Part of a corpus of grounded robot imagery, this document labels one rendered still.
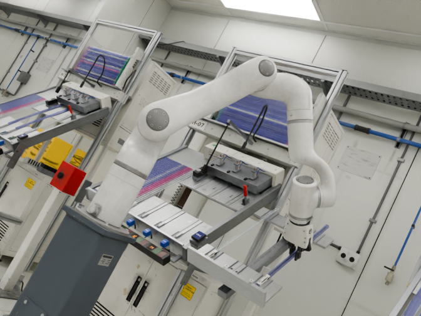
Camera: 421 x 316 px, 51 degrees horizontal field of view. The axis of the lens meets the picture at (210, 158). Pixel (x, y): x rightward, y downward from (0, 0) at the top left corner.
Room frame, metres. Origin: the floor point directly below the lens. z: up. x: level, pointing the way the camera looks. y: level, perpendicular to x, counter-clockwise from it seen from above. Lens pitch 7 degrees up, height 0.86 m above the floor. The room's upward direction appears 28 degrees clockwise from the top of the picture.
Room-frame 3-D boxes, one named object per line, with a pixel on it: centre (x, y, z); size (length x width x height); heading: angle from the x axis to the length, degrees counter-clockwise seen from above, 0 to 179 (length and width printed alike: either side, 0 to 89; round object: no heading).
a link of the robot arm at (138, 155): (1.47, 0.22, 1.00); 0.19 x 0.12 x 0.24; 7
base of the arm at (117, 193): (1.44, 0.21, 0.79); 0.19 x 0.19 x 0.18
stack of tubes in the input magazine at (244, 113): (2.40, -0.16, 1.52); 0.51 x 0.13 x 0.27; 54
